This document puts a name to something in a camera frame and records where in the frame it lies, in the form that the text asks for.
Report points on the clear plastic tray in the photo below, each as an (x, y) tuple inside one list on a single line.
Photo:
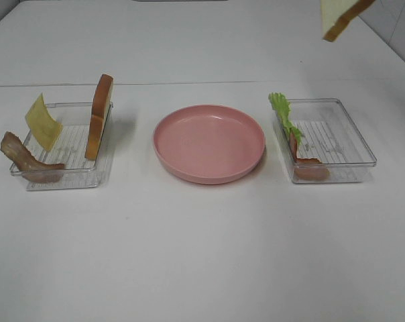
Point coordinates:
[(69, 149), (330, 135)]

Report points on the bread slice sandwich base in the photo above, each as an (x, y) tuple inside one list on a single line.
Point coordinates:
[(337, 14)]

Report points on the clear left plastic tray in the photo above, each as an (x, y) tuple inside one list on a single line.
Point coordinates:
[(69, 149)]

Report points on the standing bread slice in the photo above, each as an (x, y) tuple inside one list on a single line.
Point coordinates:
[(99, 111)]

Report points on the pink round plate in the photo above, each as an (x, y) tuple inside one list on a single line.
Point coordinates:
[(209, 144)]

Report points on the clear right plastic tray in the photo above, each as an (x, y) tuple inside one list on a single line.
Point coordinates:
[(330, 135)]

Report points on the yellow cheese slice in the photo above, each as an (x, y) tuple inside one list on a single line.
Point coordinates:
[(43, 127)]

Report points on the tray bacon strip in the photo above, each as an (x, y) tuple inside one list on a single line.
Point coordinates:
[(25, 161), (307, 168)]

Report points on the green lettuce leaf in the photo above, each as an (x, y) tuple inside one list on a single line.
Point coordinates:
[(281, 106)]

